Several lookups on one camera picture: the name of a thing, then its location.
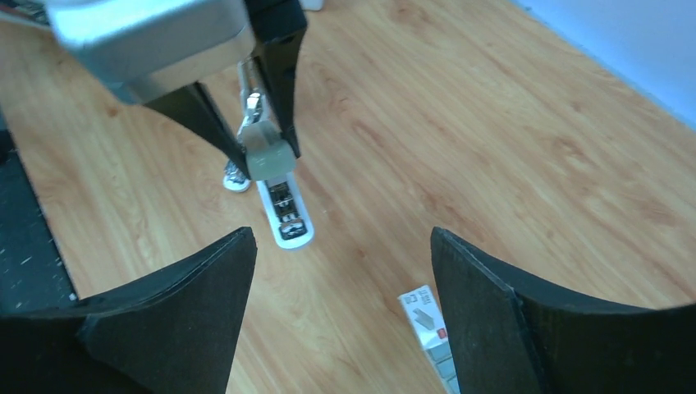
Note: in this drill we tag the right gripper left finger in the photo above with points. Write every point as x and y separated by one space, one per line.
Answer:
174 330

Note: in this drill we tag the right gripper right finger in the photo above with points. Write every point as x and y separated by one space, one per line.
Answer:
513 332

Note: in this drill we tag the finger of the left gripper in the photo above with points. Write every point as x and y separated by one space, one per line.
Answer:
279 27
193 107

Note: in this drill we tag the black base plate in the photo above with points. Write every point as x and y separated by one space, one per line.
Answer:
33 275

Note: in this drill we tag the grey staple box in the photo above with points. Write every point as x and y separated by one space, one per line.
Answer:
425 318

